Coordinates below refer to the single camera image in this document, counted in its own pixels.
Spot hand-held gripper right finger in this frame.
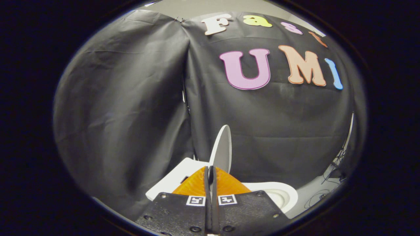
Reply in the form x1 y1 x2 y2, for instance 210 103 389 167
210 166 291 236

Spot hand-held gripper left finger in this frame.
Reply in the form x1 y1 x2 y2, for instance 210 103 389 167
136 166 214 236

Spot white toilet lid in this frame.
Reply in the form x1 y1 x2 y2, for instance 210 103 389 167
209 125 233 175

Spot white ceramic toilet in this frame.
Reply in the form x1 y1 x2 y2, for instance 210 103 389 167
145 157 299 214

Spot black backdrop cloth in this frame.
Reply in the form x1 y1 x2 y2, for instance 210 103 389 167
53 10 367 221

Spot black floor cables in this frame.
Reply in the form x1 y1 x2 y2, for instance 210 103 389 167
304 147 349 210

